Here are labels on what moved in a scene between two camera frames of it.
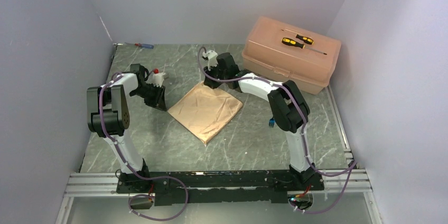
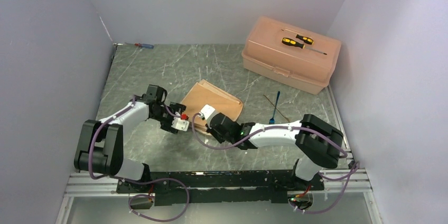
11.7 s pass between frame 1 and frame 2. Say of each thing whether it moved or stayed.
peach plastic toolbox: stayed
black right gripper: moved
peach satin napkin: stayed
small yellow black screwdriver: stayed
